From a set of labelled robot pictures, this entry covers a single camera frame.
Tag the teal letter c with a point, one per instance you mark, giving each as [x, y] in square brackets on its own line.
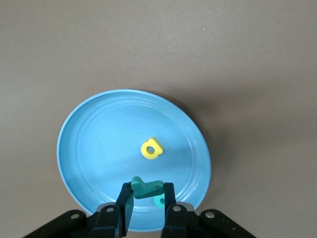
[159, 203]

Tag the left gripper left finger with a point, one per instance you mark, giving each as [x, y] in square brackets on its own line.
[111, 220]

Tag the blue plate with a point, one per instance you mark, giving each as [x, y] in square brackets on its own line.
[111, 148]

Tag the yellow letter a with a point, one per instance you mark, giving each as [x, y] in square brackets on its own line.
[151, 148]

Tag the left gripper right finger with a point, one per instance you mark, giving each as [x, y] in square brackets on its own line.
[177, 223]

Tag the teal letter r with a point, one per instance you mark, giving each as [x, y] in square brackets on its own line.
[146, 189]

